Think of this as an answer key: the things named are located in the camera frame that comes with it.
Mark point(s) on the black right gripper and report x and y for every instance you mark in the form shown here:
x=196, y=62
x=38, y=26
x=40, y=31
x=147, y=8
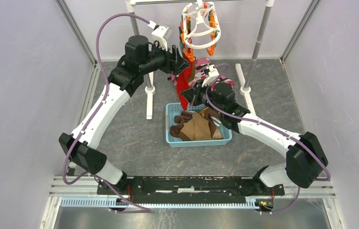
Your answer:
x=190, y=93

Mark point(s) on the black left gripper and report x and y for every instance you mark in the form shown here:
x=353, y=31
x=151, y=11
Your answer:
x=175, y=63

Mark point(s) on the red sock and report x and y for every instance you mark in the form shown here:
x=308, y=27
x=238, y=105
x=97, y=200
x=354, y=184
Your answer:
x=182, y=84

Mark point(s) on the white round clip hanger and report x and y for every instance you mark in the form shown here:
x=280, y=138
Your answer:
x=199, y=28

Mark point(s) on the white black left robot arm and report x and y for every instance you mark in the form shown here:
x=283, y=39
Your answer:
x=141, y=57

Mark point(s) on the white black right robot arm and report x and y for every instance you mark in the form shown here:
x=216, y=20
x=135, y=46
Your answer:
x=305, y=160

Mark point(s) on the pink camouflage cloth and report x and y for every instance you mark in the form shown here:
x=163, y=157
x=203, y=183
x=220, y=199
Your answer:
x=201, y=65

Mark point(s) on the light blue plastic basket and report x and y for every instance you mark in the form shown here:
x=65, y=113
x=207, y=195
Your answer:
x=174, y=109

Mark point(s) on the white drying rack stand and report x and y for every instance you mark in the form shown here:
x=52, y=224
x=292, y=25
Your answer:
x=244, y=80

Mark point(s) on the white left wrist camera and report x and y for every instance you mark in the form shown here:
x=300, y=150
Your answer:
x=160, y=34

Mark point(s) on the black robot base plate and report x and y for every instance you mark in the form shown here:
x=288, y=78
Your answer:
x=195, y=189

